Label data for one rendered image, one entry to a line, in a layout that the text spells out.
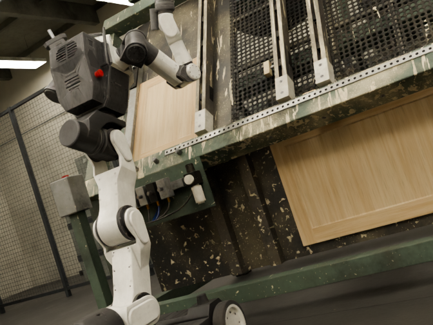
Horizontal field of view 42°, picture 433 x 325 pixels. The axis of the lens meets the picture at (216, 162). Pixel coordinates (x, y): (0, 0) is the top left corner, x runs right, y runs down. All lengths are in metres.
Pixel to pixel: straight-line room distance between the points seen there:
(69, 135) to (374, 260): 1.33
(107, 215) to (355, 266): 1.05
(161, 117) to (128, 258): 0.97
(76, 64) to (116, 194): 0.56
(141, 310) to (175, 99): 1.24
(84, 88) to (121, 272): 0.76
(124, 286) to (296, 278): 0.77
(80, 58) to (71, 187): 0.72
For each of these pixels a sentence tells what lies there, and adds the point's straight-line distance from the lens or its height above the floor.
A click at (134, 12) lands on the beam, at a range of 3.62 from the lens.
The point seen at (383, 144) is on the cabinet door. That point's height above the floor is 0.59.
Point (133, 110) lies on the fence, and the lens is 3.12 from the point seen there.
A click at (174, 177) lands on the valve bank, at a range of 2.67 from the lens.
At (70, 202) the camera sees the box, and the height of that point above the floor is 0.81.
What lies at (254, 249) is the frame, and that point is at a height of 0.29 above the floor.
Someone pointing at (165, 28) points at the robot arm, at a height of 1.39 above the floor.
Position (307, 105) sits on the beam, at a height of 0.85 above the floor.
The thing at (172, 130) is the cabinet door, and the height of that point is 0.99.
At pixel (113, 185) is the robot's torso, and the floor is 0.78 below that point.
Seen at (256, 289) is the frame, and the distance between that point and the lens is 2.63.
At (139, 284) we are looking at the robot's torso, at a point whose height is 0.38.
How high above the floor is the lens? 0.62
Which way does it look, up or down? 3 degrees up
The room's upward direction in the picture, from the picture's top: 18 degrees counter-clockwise
